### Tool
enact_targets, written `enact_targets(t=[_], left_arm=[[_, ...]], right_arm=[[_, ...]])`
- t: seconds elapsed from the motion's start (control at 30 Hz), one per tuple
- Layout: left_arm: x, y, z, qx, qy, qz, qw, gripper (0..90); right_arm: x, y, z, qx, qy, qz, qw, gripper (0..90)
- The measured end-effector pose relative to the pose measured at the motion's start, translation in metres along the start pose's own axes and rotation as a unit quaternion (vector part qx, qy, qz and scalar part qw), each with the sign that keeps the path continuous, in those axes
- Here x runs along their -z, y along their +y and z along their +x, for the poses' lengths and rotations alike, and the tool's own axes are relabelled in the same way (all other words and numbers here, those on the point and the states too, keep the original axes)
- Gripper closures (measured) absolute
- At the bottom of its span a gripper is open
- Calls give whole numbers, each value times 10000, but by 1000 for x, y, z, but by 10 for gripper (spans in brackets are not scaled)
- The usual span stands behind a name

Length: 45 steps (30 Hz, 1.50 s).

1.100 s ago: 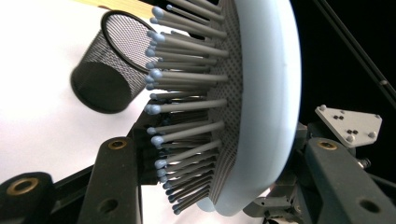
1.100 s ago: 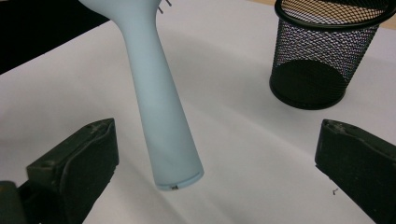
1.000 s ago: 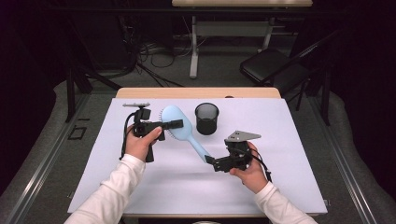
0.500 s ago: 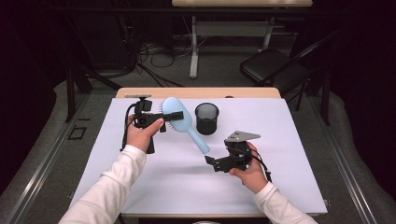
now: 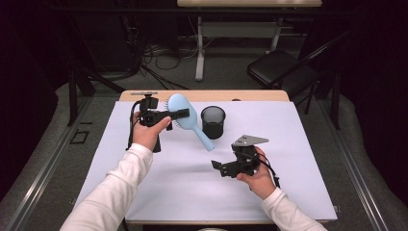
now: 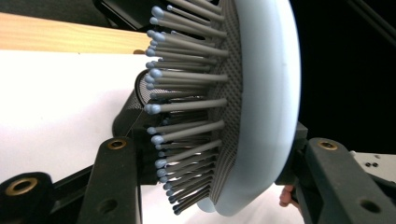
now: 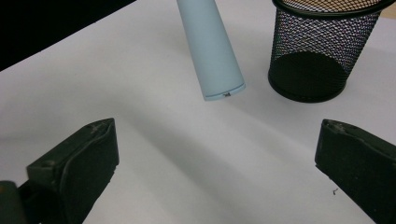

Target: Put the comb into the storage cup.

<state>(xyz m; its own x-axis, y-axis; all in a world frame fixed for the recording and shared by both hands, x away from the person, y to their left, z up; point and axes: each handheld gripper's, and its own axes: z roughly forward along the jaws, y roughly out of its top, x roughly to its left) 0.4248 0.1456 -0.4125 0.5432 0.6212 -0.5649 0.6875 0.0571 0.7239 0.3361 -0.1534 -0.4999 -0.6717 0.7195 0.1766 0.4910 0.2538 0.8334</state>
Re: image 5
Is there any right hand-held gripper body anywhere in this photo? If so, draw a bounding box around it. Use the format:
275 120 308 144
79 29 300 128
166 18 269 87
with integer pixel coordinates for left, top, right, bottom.
220 134 270 179

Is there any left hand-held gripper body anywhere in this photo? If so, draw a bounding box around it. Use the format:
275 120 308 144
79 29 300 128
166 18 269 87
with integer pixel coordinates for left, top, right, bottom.
130 90 171 154

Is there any light blue hairbrush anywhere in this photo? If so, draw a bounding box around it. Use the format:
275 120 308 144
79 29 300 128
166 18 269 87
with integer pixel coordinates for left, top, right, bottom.
163 92 216 153

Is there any black mesh cup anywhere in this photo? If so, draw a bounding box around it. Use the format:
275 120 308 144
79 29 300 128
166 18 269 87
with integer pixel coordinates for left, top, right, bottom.
200 105 227 141

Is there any person's left hand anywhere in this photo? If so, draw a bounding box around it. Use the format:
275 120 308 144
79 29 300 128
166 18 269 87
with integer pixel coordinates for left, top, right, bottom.
132 111 173 152

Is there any person's right hand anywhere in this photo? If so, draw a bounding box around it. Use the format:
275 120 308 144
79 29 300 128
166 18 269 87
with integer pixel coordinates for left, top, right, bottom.
236 145 277 201

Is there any white table mat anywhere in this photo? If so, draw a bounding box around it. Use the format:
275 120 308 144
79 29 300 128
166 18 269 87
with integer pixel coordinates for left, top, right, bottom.
69 100 339 223

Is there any black folding chair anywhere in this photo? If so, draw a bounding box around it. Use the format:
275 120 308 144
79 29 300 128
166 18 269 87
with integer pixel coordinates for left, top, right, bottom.
246 30 351 99

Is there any white-legged wooden desk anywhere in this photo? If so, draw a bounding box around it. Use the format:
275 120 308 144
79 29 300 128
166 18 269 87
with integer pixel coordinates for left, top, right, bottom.
176 0 323 82

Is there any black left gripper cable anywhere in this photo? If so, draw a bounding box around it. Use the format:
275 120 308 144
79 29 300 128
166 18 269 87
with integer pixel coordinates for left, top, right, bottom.
125 99 144 151

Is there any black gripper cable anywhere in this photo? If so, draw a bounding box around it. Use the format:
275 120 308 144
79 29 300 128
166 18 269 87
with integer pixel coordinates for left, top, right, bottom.
246 152 282 190
125 99 144 151

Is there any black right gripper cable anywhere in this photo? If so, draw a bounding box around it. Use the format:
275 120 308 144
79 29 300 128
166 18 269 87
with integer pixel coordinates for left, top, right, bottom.
246 152 282 190

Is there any tangle of floor cables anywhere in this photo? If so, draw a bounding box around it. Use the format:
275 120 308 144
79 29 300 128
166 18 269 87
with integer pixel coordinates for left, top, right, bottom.
128 33 201 91

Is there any black stand frame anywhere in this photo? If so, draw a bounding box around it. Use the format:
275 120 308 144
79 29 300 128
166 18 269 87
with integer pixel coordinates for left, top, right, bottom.
66 66 127 128

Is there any black stand post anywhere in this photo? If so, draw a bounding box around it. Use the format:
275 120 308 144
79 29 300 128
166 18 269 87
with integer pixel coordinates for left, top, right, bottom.
329 70 342 131

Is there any metal floor rail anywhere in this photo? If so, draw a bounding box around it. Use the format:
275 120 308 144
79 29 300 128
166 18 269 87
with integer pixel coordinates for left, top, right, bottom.
2 95 94 231
316 98 391 231

